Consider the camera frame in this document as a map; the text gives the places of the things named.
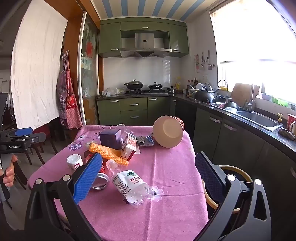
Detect yellow rimmed dark bin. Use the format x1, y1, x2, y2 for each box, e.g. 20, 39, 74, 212
203, 164, 253, 214

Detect pink floral tablecloth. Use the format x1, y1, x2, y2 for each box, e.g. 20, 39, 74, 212
27, 125, 210, 241

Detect small white yogurt cup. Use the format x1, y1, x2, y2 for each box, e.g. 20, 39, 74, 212
67, 154, 84, 172

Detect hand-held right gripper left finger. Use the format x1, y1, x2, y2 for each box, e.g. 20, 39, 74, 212
24, 152, 103, 241

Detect brown cutting board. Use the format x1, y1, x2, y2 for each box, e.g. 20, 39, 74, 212
231, 83, 260, 105

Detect dark wooden chair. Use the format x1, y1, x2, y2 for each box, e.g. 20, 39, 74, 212
22, 120, 59, 166

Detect tall steel faucet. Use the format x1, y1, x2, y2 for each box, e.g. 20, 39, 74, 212
248, 85, 255, 112

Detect large black wok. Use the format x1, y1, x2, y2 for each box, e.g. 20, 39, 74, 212
192, 90, 215, 104

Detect red drink can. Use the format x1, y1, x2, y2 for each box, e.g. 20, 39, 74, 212
83, 151, 110, 190

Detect curved black faucet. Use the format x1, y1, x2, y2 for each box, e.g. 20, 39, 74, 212
218, 79, 229, 102

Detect steel sink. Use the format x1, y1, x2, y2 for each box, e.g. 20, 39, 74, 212
236, 111, 284, 132

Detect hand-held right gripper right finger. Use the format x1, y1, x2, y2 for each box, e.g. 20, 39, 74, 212
195, 152, 272, 241

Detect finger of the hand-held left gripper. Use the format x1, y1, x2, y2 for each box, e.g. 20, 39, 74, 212
24, 133, 47, 149
14, 127, 33, 137

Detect dark blue box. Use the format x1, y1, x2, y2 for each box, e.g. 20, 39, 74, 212
99, 129, 123, 150

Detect red mug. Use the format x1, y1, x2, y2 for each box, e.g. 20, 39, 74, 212
287, 113, 296, 130

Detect steel range hood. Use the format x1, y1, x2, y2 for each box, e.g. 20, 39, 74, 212
120, 32, 172, 58

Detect crumpled plastic bags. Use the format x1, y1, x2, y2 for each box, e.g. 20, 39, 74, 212
102, 87, 126, 97

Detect clear plastic cup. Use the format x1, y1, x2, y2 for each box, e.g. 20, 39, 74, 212
114, 123, 131, 135

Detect red checked apron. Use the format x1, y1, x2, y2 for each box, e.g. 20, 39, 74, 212
65, 58, 83, 129

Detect crushed silver drink pouch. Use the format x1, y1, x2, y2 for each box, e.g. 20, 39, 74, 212
137, 136, 154, 147

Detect green wall cabinets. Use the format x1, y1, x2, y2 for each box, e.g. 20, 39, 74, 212
97, 19, 189, 58

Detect green plastic item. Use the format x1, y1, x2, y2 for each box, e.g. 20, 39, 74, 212
272, 97, 289, 107

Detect red white milk carton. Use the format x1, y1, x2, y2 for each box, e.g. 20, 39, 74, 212
120, 133, 138, 161

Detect clear plastic water bottle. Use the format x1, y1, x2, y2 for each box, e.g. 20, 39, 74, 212
106, 159, 158, 207

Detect flower print glass door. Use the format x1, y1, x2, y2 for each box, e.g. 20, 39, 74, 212
77, 11, 100, 127

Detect orange foam net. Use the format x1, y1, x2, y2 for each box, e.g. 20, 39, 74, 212
89, 142, 129, 166

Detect white hanging sheet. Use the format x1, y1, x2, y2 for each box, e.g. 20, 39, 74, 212
10, 0, 68, 131

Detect black pot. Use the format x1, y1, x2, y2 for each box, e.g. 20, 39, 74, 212
223, 101, 239, 112

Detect white plates in rack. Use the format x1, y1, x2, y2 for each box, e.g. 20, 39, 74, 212
195, 82, 212, 92

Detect beige paper bowl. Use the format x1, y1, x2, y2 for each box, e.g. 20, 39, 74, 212
153, 115, 185, 148

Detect green drawer base cabinet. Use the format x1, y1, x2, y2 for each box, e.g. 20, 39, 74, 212
97, 96, 176, 127

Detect brown scrubbing cloth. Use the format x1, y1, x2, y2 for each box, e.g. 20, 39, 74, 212
277, 127, 296, 141

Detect black gas stove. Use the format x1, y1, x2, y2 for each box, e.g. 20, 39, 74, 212
125, 89, 169, 95

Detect black lidded wok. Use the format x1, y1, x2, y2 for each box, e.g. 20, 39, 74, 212
124, 79, 144, 91

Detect person's left hand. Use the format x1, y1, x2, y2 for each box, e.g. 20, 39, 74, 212
0, 154, 18, 184

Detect bright window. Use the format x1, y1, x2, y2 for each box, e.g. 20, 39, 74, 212
209, 0, 296, 105

